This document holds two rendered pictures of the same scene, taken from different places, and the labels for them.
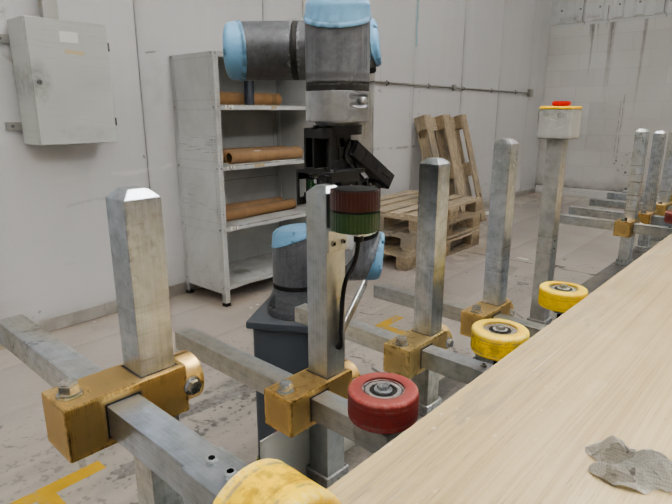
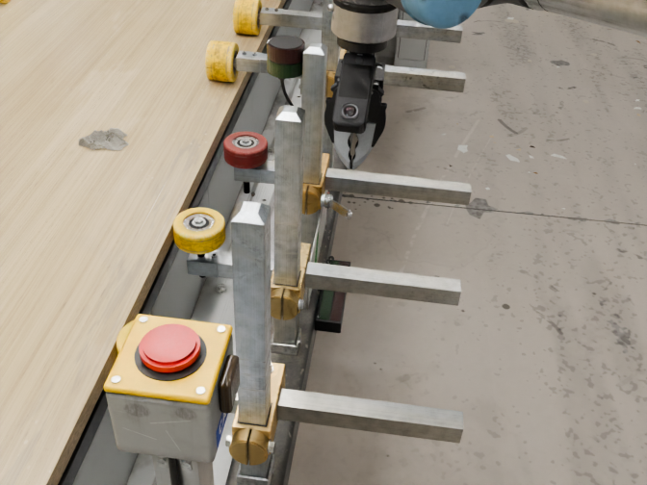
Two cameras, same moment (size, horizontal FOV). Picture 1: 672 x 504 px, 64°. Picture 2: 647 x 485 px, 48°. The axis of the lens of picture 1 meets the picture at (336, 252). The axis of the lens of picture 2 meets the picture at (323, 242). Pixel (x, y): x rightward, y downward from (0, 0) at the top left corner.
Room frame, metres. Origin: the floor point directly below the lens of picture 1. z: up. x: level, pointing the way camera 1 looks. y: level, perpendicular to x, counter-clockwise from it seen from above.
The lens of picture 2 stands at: (1.55, -0.62, 1.59)
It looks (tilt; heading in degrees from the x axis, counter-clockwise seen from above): 38 degrees down; 143
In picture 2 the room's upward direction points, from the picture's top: 3 degrees clockwise
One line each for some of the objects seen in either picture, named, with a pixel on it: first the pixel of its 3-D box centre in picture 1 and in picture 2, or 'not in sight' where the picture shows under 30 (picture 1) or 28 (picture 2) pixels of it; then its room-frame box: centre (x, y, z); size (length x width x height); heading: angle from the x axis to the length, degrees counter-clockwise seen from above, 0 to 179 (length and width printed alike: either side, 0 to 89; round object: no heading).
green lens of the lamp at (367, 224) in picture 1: (354, 219); (285, 63); (0.62, -0.02, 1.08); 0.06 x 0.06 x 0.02
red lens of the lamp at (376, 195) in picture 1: (355, 198); (285, 49); (0.62, -0.02, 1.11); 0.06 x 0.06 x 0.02
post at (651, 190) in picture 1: (650, 197); not in sight; (1.95, -1.16, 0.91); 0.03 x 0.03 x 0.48; 48
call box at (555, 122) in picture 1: (559, 124); (175, 391); (1.22, -0.50, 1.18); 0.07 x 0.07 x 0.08; 48
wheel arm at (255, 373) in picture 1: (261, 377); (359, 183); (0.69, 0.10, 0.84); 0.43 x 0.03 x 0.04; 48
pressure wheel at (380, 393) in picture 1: (382, 429); (245, 165); (0.54, -0.05, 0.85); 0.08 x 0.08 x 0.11
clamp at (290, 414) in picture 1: (316, 393); (309, 182); (0.64, 0.03, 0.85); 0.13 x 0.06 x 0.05; 138
